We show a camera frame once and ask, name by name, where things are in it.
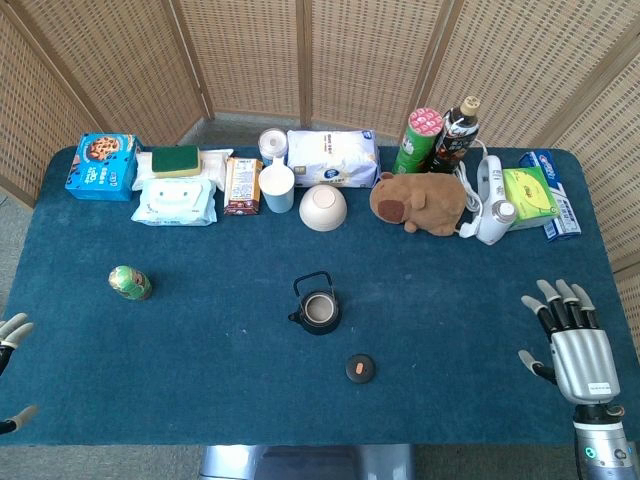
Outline light blue cup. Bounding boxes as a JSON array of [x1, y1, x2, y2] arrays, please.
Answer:
[[258, 163, 296, 215]]

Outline blue cookie box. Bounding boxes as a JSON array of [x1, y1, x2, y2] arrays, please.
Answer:
[[64, 132, 143, 202]]

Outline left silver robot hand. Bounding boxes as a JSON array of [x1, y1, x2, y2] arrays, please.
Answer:
[[0, 312, 40, 435]]

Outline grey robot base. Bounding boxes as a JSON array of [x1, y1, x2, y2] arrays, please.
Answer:
[[198, 443, 416, 480]]

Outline wicker folding screen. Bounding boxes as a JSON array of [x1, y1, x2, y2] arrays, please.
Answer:
[[0, 0, 640, 364]]

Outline brown yellow snack carton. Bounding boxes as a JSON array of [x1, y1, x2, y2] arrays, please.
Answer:
[[223, 156, 265, 217]]

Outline wet wipes pack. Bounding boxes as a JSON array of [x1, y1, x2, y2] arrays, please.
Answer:
[[130, 178, 219, 227]]

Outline green chips can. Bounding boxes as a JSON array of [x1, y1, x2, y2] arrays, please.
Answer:
[[392, 106, 445, 175]]

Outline white round roll container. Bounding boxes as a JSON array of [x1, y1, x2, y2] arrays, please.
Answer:
[[257, 127, 290, 169]]

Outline green yellow sponge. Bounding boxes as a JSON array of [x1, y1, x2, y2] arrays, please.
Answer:
[[150, 144, 203, 179]]

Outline large white tissue pack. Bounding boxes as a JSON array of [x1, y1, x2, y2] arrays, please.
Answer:
[[286, 128, 382, 190]]

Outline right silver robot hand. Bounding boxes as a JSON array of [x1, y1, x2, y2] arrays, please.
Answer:
[[517, 278, 622, 404]]

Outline blue toothpaste box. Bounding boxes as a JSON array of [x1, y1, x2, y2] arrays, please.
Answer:
[[518, 148, 583, 243]]

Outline black teapot with handle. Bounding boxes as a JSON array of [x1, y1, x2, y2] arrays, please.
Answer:
[[287, 270, 343, 336]]

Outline green tissue box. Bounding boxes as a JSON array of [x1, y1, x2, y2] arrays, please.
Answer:
[[501, 165, 560, 231]]

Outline dark teal tablecloth covered table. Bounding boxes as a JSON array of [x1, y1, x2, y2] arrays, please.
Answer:
[[0, 144, 640, 447]]

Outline black teapot lid orange knob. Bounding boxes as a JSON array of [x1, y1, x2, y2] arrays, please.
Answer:
[[344, 353, 377, 385]]

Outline brown capybara plush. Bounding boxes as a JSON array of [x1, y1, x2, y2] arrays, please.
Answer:
[[369, 171, 469, 237]]

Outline white power cable with plug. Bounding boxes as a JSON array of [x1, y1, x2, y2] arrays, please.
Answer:
[[452, 137, 490, 240]]

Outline beige upturned bowl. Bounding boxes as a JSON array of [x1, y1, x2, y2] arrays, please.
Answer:
[[298, 183, 349, 233]]

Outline white plastic pack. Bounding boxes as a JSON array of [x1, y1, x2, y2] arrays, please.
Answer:
[[131, 148, 235, 192]]

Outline dark drink bottle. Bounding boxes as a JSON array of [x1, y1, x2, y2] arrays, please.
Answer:
[[427, 95, 481, 175]]

